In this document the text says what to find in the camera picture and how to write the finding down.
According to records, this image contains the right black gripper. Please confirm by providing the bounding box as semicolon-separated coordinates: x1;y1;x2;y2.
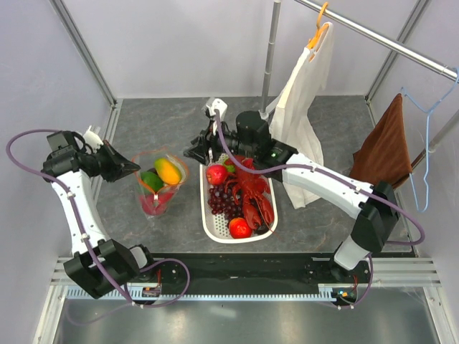
183;120;255;168

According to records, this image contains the yellow green mango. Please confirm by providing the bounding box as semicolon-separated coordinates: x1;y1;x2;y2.
154;158;182;185

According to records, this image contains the green bell pepper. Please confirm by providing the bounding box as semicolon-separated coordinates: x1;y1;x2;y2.
141;171;164;192

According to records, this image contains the clear zip top bag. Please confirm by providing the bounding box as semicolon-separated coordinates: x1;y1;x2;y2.
131;147;189;217

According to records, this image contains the red apple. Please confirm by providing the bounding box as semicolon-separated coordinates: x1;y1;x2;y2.
138;191;175;216

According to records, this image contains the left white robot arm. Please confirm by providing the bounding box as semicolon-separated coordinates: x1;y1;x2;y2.
41;130;158;299

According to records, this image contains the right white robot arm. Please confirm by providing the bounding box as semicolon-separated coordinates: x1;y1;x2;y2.
184;110;401;282

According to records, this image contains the dark grape bunch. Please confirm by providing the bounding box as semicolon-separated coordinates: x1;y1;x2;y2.
207;185;243;221

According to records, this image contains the red crayfish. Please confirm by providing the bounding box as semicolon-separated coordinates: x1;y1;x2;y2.
223;156;275;242

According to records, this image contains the white plastic basket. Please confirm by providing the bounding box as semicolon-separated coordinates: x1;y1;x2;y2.
200;154;278;244

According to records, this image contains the red tomato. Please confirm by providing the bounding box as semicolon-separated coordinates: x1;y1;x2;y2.
228;217;252;239

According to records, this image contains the white hanging shirt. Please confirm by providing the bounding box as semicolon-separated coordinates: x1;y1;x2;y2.
268;21;335;210

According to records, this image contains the orange clothes hanger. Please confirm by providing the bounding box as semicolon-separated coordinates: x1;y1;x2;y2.
306;2;328;49

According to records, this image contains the brown hanging towel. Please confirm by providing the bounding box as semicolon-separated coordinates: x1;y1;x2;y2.
350;94;412;189

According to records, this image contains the metal clothes rack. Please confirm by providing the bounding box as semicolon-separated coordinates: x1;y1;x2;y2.
257;0;459;162

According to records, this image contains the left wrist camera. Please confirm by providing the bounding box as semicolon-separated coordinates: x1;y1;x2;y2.
82;125;103;151

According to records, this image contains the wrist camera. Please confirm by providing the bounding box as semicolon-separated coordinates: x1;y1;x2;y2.
82;125;103;151
203;97;228;121

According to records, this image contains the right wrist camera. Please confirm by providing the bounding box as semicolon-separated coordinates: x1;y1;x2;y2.
203;97;228;121

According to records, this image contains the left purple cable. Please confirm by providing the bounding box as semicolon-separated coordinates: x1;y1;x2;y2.
6;128;191;325

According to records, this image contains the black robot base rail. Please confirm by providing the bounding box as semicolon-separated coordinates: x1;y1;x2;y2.
136;250;374;297

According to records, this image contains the white slotted cable duct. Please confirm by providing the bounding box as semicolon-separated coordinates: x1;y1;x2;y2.
66;286;336;302

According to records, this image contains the blue wire hanger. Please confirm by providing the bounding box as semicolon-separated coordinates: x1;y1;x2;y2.
400;67;458;213

